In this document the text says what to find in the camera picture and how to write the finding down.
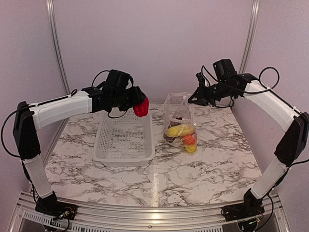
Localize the red toy bell pepper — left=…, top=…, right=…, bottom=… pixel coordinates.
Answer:
left=133, top=97, right=149, bottom=117

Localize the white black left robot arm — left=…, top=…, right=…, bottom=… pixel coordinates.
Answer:
left=13, top=87, right=149, bottom=215

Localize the aluminium right frame post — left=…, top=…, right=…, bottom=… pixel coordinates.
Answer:
left=239, top=0, right=260, bottom=73

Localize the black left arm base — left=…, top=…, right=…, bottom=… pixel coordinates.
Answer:
left=35, top=192, right=77, bottom=220

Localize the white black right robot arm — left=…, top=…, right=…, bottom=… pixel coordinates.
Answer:
left=188, top=72, right=309, bottom=217

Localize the aluminium front frame rail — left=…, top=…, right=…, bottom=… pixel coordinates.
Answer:
left=7, top=190, right=290, bottom=232

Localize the white perforated plastic basket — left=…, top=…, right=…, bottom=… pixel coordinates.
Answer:
left=94, top=109, right=155, bottom=167

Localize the purple toy grape bunch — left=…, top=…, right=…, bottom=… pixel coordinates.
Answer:
left=163, top=121, right=181, bottom=144

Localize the aluminium left frame post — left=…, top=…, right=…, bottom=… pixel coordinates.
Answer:
left=45, top=0, right=72, bottom=96

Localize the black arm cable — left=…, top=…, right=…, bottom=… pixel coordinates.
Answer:
left=0, top=89, right=78, bottom=158
left=201, top=65, right=282, bottom=108

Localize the yellow toy corn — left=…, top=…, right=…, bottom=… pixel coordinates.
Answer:
left=184, top=144, right=197, bottom=154
left=167, top=124, right=195, bottom=137

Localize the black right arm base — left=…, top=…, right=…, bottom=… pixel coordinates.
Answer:
left=221, top=189, right=265, bottom=221

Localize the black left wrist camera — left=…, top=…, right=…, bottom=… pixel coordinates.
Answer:
left=105, top=69, right=134, bottom=92

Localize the clear zip top bag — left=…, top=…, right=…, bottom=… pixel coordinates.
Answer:
left=163, top=92, right=197, bottom=154

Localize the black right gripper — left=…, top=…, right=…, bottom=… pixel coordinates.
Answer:
left=188, top=81, right=237, bottom=106

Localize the aluminium frame post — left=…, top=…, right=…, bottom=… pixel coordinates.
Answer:
left=45, top=0, right=72, bottom=96
left=239, top=0, right=260, bottom=73

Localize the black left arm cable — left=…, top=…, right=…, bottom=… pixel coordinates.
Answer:
left=0, top=89, right=78, bottom=158

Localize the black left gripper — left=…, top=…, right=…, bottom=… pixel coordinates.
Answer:
left=112, top=86, right=146, bottom=111

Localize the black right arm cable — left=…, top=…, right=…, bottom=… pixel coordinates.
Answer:
left=201, top=65, right=282, bottom=108

